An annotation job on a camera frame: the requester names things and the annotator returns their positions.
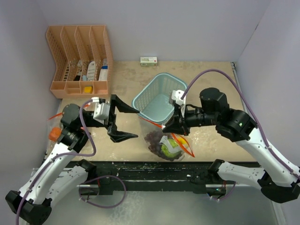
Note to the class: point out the light blue plastic basket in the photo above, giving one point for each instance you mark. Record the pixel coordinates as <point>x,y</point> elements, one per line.
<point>153,101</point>

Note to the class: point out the white blue box in organizer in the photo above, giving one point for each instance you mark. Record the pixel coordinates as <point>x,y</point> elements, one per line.
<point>103,75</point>

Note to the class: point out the pink desk organizer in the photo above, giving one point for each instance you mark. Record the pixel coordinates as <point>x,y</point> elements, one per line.
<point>73,47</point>

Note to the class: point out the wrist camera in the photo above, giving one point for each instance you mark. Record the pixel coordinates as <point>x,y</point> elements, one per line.
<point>178,98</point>
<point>101,110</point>

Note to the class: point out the yellow banana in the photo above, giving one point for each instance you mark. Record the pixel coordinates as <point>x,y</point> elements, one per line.
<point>182,141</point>

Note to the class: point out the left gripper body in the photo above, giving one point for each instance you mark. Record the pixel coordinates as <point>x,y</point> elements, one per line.
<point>92,122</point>

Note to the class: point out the orange tangerine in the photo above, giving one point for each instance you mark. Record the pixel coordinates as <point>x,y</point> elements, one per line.
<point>54,134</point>

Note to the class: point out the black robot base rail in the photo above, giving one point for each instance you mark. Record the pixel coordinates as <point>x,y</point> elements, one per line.
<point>154,176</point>

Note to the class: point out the yellow small box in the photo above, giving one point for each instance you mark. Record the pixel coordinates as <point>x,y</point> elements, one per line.
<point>88,89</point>

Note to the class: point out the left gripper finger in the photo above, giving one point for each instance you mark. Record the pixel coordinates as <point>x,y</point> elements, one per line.
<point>119,136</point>
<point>116,102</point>

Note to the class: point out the dark grape bunch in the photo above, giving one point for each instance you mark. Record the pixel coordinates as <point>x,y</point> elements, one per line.
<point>153,141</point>

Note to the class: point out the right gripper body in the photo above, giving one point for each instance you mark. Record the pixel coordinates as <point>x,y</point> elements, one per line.
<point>198,117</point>

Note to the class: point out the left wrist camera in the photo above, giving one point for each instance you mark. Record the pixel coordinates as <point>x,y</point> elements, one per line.
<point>101,110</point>

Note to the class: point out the green white small box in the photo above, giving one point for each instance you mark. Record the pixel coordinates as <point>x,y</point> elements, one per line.
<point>148,61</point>

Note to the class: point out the white bottle in organizer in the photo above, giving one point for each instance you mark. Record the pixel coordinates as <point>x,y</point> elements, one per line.
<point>91,71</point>

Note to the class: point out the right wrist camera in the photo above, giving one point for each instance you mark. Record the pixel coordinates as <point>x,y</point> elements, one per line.
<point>178,98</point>

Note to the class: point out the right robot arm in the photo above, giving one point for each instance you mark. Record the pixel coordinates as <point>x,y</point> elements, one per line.
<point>276,177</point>

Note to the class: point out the green custard apple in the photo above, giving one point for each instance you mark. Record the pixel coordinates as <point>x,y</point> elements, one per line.
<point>170,148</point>

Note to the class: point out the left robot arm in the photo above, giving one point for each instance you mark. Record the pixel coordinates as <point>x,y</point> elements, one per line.
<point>34,201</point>

